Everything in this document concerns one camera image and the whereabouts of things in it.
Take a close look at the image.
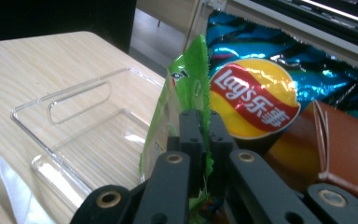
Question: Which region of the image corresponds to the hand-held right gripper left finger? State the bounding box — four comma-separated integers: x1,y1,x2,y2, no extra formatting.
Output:
167,108,207,199

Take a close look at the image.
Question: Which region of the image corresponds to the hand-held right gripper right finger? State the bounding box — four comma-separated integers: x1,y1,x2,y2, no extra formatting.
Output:
209,110,239,198

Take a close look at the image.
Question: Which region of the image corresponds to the blue potato chips bag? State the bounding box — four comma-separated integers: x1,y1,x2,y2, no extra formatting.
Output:
205,10,358,142

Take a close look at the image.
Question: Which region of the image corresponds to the green snack packet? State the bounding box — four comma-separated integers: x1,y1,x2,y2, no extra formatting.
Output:
139,33,216,224

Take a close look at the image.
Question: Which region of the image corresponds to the clear plastic tray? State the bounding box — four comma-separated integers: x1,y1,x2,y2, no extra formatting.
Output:
10,66,170,210

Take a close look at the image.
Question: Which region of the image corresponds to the brown snack box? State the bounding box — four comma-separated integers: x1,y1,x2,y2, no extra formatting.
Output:
263,99,358,213

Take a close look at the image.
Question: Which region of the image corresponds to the black computer monitor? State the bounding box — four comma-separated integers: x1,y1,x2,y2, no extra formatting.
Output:
256,0,358,35

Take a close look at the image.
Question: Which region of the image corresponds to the black curtain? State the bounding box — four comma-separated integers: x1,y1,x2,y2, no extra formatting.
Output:
0,0,138,54

